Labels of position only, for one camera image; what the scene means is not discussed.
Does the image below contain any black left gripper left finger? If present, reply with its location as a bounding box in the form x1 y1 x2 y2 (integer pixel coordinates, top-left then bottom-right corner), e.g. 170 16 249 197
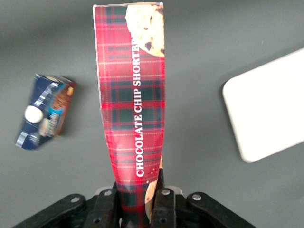
14 181 123 228

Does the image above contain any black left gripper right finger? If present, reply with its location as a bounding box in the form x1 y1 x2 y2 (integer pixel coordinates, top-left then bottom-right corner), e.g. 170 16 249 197
149 167 256 228

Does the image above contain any red tartan cookie box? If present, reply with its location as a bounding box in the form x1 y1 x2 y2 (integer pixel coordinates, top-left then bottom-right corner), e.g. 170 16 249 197
92 2 166 228

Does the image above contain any dark blue cookie box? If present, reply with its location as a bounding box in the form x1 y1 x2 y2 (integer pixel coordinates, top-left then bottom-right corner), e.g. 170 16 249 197
14 73 77 151

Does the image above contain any white rectangular tray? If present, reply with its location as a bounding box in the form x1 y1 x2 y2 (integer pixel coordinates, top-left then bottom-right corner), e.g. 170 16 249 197
222 47 304 163

